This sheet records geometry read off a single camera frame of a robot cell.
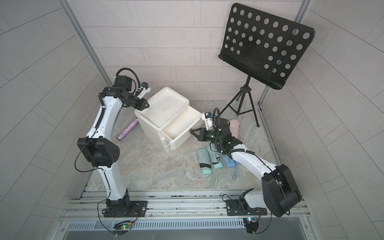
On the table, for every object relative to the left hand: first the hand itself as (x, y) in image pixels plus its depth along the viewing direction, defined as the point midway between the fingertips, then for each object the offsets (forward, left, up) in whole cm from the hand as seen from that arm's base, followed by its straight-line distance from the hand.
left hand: (148, 101), depth 86 cm
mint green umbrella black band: (-27, -33, -20) cm, 48 cm away
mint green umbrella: (-24, -40, -20) cm, 50 cm away
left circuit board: (-58, +4, -22) cm, 62 cm away
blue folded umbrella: (-28, -48, -20) cm, 59 cm away
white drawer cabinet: (-13, -14, 0) cm, 19 cm away
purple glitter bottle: (-5, +18, -21) cm, 28 cm away
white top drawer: (-14, -21, -6) cm, 26 cm away
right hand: (-20, -26, -3) cm, 33 cm away
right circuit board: (-56, -55, -23) cm, 82 cm away
